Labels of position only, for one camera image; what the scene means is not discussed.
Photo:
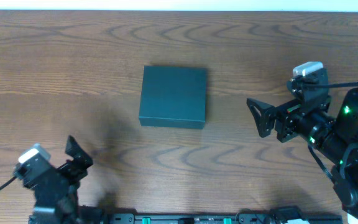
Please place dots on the black mounting rail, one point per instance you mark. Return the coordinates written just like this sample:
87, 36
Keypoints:
277, 215

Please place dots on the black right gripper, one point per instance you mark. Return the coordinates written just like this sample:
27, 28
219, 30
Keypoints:
282, 121

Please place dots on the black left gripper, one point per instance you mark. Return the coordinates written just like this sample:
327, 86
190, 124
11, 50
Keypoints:
68, 172

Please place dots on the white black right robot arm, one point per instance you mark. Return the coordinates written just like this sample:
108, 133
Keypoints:
336, 138

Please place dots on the dark green gift box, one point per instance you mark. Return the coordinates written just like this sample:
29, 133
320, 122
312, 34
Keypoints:
173, 97

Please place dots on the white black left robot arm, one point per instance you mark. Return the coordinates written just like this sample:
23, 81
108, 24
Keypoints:
56, 188

